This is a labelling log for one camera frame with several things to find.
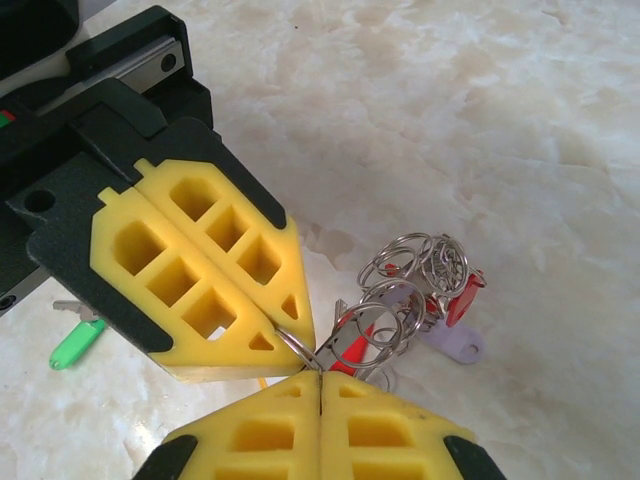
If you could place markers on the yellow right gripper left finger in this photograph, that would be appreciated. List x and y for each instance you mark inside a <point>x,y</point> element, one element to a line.
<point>250,430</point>

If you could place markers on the metal keyring disc with rings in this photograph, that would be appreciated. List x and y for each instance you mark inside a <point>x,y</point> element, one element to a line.
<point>332,350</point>

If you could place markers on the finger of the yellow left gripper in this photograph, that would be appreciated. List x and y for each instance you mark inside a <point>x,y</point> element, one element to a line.
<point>292,270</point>
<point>85,270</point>

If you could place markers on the purple plastic key tag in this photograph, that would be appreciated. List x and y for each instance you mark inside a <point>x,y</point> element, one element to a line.
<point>460,342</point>

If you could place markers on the green plastic key tag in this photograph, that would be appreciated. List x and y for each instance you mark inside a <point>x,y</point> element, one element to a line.
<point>75,345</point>

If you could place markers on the silver key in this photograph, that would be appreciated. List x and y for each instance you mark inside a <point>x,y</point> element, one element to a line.
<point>75,307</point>

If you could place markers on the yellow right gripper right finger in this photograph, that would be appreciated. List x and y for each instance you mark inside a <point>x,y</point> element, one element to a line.
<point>400,425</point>

